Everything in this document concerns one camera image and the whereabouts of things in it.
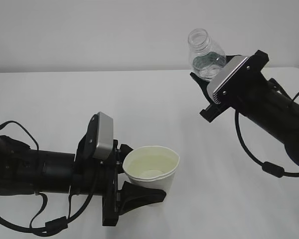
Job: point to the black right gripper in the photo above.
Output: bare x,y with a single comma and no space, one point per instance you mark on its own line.
248,91

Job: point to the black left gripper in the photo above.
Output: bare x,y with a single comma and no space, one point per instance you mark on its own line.
95,176

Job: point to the clear plastic water bottle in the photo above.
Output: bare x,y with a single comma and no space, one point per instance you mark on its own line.
206,57

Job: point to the white paper cup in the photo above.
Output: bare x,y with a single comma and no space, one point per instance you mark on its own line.
152,167

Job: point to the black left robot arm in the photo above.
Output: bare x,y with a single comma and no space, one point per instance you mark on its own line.
25,171

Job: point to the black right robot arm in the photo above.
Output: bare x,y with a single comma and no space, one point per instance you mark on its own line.
287,131

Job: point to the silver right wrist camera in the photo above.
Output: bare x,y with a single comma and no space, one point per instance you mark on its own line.
225,74

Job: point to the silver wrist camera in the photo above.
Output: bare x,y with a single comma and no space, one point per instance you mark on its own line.
225,74
99,137

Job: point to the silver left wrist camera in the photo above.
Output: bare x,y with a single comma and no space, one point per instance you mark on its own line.
99,137

